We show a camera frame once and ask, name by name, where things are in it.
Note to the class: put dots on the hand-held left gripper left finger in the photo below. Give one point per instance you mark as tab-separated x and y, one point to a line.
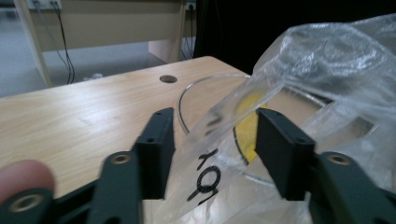
155	149

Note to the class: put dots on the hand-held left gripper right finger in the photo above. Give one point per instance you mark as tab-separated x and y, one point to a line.
281	152

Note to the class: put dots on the clear plastic bucket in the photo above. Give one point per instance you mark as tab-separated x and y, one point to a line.
183	93

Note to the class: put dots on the clear plastic bag yellow print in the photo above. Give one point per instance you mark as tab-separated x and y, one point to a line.
327	68

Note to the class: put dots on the black curtain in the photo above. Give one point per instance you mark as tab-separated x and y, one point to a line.
249	31

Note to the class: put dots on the light wooden desk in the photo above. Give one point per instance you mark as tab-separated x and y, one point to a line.
109	25

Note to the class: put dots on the white wall socket strip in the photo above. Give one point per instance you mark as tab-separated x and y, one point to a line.
43	3

